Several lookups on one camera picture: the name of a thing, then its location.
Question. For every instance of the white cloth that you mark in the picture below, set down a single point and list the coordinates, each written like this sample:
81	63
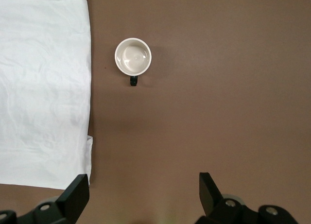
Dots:
36	88

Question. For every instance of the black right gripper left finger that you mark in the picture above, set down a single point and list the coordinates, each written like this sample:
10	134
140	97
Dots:
75	197

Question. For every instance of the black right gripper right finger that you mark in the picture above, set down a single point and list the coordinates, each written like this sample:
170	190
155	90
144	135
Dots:
209	192

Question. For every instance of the beige paper cup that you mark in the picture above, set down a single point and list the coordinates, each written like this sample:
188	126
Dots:
133	56

